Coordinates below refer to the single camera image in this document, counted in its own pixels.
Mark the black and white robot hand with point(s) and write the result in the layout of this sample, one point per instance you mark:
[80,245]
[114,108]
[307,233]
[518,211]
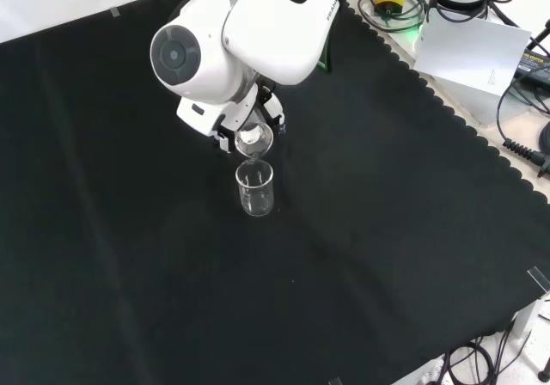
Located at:
[202,116]

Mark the large printed glass beaker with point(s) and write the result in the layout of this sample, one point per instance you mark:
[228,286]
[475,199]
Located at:
[253,142]

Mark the small clear glass beaker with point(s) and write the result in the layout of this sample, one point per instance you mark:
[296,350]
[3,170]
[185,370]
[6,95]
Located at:
[254,196]

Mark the black bench cloth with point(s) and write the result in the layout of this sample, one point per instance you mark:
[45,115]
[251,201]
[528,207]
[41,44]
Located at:
[129,230]

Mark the grey tape piece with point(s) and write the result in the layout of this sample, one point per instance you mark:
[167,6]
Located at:
[115,12]

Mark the clear tape piece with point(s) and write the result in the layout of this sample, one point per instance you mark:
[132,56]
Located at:
[335,381]
[539,278]

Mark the black power adapter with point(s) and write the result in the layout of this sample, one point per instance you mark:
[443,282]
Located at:
[535,65]

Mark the white power strip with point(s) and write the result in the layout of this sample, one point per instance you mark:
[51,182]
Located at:
[429,374]

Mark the white metal bracket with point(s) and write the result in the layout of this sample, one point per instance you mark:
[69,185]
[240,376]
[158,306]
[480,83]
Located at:
[526,316]

